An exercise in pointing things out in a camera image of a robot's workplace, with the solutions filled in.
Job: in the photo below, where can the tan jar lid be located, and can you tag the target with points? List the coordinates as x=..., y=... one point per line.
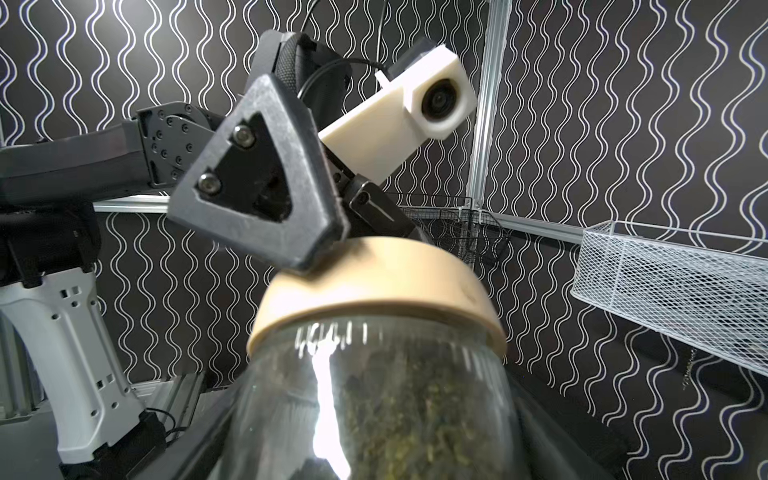
x=380, y=275

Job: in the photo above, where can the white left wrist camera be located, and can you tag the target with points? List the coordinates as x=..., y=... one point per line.
x=427, y=101

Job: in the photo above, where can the black wire basket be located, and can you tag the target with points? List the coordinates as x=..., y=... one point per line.
x=473, y=235

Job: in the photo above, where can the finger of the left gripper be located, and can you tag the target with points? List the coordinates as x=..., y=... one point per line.
x=371, y=212

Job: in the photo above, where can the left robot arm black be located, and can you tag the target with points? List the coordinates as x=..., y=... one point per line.
x=50, y=241

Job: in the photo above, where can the white wire mesh basket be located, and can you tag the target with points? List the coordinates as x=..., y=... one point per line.
x=707, y=290

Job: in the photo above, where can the glass jar with tea leaves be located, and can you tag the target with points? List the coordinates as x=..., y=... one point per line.
x=374, y=397

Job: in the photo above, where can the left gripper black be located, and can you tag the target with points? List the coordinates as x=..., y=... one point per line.
x=260, y=183

